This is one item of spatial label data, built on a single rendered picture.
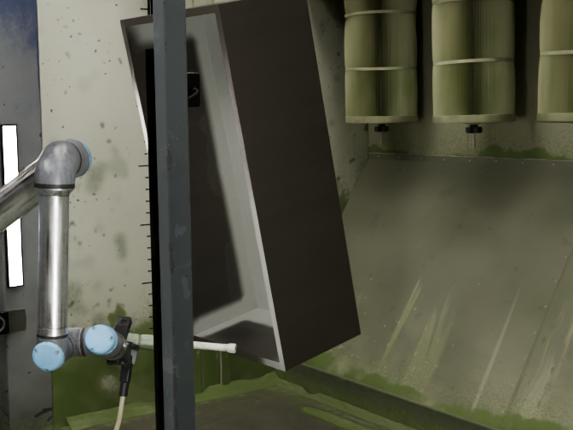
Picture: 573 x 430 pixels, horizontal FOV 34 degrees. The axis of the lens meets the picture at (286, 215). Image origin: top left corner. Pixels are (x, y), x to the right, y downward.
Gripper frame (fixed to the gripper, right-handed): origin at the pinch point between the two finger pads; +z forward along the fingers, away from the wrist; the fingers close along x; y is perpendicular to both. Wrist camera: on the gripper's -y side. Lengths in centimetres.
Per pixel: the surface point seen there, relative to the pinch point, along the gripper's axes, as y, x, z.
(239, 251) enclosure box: -46, 27, 39
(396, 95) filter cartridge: -129, 84, 70
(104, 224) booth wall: -56, -31, 49
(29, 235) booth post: -45, -55, 30
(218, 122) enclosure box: -90, 18, 14
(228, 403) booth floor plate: 8, 20, 98
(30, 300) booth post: -20, -54, 39
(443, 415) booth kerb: 9, 110, 52
